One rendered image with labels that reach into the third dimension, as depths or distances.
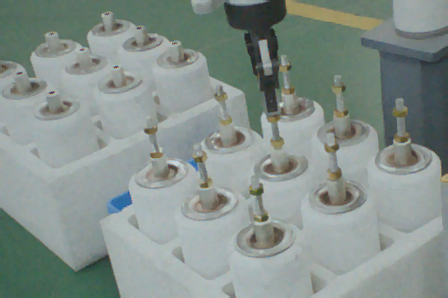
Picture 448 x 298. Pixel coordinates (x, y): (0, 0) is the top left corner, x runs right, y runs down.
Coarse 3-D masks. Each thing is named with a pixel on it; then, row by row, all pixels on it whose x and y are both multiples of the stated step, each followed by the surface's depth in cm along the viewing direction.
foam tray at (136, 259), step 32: (128, 224) 127; (384, 224) 118; (128, 256) 125; (160, 256) 119; (384, 256) 112; (416, 256) 114; (128, 288) 131; (160, 288) 120; (192, 288) 112; (224, 288) 112; (320, 288) 112; (352, 288) 108; (384, 288) 112; (416, 288) 116
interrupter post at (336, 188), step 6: (330, 180) 110; (336, 180) 110; (342, 180) 110; (330, 186) 110; (336, 186) 110; (342, 186) 111; (330, 192) 111; (336, 192) 111; (342, 192) 111; (330, 198) 112; (336, 198) 111; (342, 198) 111
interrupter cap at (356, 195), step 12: (348, 180) 115; (312, 192) 114; (324, 192) 113; (348, 192) 113; (360, 192) 112; (312, 204) 111; (324, 204) 111; (336, 204) 111; (348, 204) 110; (360, 204) 110
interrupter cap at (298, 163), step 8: (288, 152) 123; (264, 160) 122; (288, 160) 122; (296, 160) 121; (304, 160) 121; (256, 168) 121; (264, 168) 121; (272, 168) 121; (296, 168) 119; (304, 168) 119; (264, 176) 118; (272, 176) 118; (280, 176) 118; (288, 176) 118; (296, 176) 118
